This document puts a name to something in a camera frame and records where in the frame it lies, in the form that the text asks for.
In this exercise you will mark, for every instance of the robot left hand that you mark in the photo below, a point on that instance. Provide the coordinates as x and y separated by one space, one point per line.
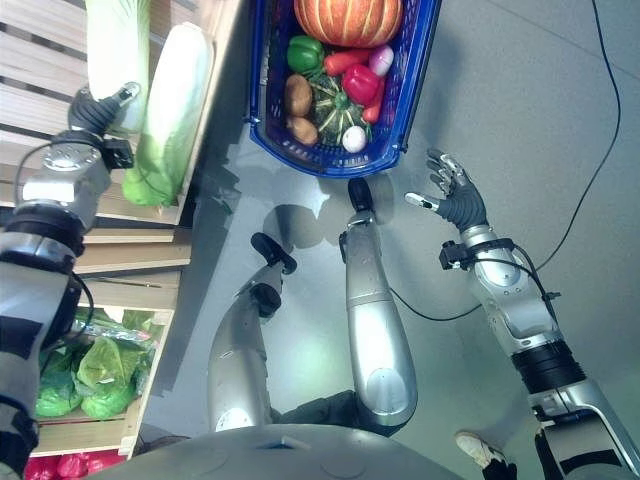
90 114

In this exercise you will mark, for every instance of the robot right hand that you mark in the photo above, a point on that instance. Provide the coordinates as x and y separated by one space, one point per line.
467 205

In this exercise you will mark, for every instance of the napa cabbage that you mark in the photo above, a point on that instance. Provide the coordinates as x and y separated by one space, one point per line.
117 45
172 110

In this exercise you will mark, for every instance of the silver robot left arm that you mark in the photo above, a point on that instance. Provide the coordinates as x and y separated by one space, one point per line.
45 210

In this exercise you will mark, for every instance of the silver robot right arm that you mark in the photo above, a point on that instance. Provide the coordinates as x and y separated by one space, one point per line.
520 310

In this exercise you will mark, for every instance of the blue plastic shopping basket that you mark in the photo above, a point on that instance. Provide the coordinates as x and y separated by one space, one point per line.
410 100

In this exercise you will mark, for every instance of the wooden slatted display shelf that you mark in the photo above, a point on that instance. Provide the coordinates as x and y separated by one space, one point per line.
40 65

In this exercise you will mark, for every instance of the dark robot right foot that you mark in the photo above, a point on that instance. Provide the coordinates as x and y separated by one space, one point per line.
360 194

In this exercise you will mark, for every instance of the dark robot foot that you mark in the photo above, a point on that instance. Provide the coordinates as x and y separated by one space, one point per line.
272 252
360 194

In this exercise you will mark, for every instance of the white onion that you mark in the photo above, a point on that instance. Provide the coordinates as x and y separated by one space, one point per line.
354 139

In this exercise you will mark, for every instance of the short orange carrot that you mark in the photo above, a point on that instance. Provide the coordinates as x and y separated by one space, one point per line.
374 107

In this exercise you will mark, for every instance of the silver robot right leg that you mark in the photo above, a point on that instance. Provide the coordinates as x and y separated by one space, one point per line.
375 330

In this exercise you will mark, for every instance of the silver robot leg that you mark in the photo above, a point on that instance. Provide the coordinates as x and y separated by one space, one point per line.
375 330
235 360

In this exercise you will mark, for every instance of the dark green striped squash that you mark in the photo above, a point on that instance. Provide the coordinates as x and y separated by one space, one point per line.
332 112

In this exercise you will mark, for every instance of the purple onion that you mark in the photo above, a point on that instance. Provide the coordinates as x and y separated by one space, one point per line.
381 60

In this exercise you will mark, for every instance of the small brown potato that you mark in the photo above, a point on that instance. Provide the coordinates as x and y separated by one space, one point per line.
302 131

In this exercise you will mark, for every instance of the long orange carrot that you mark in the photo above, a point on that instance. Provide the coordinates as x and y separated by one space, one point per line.
345 61

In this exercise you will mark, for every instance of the dark robot left foot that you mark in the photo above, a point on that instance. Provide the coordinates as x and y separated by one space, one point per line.
272 252

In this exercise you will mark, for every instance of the large brown potato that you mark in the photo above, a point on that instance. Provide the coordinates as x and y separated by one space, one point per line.
298 95

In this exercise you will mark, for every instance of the bagged leafy greens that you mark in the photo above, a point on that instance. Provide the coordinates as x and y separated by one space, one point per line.
115 327

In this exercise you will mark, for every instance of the orange striped pumpkin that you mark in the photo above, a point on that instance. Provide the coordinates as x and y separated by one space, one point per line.
350 20

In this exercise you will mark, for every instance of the green bell pepper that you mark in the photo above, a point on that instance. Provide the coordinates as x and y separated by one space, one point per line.
305 52

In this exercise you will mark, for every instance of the person's white shoe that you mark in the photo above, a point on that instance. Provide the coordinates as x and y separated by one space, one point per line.
475 446

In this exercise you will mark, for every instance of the bagged green lettuce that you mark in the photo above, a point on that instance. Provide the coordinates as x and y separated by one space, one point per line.
55 397
107 402
105 362

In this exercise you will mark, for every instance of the person's leg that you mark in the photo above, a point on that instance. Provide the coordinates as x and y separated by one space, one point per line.
500 470

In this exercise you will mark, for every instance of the silver robot left leg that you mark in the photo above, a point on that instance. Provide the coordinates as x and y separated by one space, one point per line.
235 360

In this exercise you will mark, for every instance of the grey robot torso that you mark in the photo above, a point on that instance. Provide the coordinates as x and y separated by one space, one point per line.
280 452

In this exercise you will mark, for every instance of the wooden crate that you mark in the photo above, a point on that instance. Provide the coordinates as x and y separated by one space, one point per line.
127 430

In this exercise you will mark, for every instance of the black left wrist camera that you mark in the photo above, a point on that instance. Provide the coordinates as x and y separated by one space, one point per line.
119 154

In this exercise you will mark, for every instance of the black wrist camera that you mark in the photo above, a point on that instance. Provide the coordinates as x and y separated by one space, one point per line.
119 154
452 255

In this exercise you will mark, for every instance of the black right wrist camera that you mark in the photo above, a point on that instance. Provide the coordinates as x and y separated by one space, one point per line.
452 255

